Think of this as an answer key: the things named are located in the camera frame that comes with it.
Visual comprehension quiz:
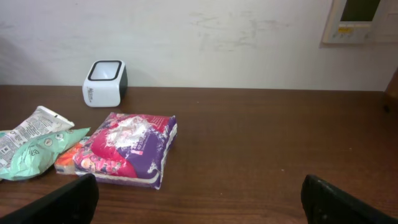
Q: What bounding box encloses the red purple pad package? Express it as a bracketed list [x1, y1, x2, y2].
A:
[73, 113, 178, 190]

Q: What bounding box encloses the white cream tube gold cap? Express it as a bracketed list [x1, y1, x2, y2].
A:
[1, 106, 75, 168]

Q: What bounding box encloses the white wall control panel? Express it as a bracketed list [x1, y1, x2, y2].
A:
[321, 0, 393, 45]

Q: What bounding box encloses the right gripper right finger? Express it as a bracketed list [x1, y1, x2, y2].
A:
[300, 174, 397, 224]

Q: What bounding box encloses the white barcode scanner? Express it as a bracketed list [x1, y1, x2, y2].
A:
[82, 60, 128, 108]

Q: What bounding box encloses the small orange tissue pack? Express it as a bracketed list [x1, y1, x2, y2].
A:
[54, 136, 90, 175]

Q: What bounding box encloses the teal snack packet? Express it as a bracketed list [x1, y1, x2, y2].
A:
[1, 128, 90, 181]

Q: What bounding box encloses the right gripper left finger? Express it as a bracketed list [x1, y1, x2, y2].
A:
[1, 174, 99, 224]

